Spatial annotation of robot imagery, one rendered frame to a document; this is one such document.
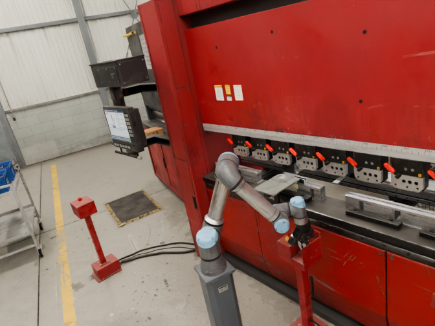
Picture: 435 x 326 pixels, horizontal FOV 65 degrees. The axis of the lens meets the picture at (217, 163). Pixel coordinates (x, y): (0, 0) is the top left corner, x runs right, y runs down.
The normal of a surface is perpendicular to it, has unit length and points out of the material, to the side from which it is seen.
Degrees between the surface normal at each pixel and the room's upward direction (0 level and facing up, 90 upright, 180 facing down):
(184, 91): 90
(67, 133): 90
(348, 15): 90
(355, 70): 90
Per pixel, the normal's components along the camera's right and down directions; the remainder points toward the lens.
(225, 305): 0.44, 0.24
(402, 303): -0.75, 0.36
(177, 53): 0.64, 0.16
